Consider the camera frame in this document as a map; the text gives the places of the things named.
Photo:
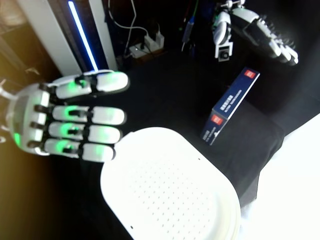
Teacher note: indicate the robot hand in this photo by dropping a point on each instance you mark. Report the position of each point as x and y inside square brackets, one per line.
[30, 112]
[250, 18]

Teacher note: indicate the blue hanging connector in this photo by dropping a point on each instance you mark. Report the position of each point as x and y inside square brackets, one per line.
[188, 31]

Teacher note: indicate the brown wooden shelf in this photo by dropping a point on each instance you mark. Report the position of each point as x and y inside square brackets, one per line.
[15, 37]

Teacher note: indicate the white column with blue light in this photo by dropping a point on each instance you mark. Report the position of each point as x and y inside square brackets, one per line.
[50, 30]

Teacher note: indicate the dark blue cardboard box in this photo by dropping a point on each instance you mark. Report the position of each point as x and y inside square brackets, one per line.
[231, 105]

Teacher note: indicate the white power strip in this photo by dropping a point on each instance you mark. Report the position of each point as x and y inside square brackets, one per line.
[155, 40]

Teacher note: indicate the white power adapter box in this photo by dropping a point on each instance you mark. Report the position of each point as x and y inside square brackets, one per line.
[137, 50]

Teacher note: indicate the black table cloth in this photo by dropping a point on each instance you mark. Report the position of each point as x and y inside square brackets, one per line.
[162, 100]

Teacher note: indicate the white perforated tray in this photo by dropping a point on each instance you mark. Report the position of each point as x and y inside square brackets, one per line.
[170, 187]

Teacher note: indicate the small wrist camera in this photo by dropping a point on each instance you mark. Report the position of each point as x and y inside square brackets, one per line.
[223, 53]

